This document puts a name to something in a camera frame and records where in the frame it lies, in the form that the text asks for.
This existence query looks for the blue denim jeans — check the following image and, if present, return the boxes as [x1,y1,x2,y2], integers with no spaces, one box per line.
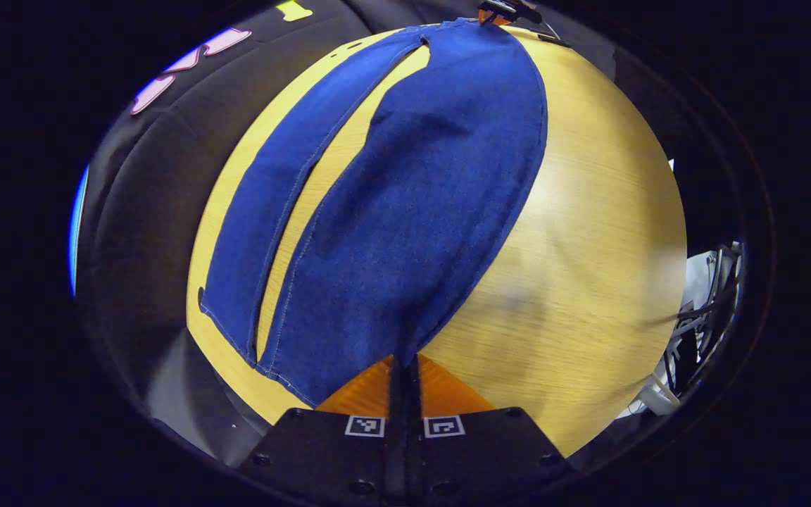
[198,18,549,409]

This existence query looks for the white box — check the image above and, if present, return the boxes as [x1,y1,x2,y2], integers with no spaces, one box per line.
[680,250,734,318]

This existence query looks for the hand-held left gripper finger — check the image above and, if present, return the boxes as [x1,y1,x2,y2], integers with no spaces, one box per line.
[405,354,579,506]
[235,354,406,506]

